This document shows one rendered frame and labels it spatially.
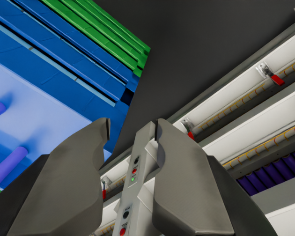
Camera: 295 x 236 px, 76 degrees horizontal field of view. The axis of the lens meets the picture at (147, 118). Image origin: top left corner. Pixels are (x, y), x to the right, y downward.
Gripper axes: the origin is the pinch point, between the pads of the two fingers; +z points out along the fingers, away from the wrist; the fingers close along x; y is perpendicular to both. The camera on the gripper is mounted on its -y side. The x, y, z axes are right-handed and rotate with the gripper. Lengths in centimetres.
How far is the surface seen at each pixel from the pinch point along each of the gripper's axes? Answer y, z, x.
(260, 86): 10, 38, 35
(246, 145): 18.5, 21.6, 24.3
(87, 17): -4.9, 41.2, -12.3
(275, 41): 0, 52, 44
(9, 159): 13.0, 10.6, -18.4
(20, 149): 13.0, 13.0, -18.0
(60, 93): 1.6, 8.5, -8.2
